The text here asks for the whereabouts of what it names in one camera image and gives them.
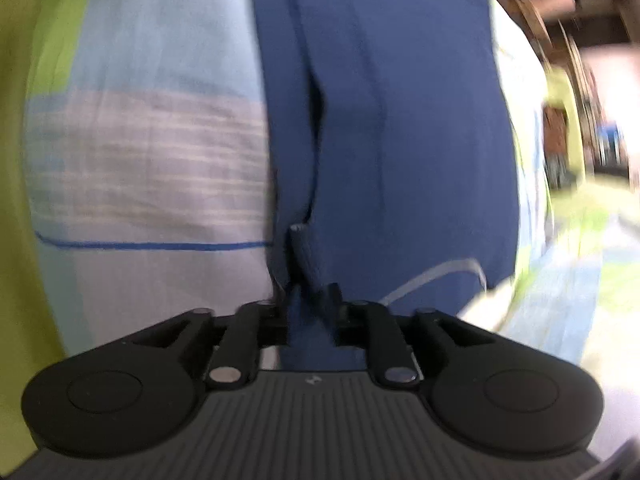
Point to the green covered sofa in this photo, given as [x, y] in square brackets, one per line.
[15, 210]

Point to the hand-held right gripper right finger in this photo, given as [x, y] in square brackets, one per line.
[307, 265]

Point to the navy blue garment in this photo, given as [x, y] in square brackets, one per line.
[400, 135]

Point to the checkered blue green blanket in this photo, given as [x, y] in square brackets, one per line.
[150, 160]

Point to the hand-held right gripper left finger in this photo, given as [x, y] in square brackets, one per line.
[250, 330]

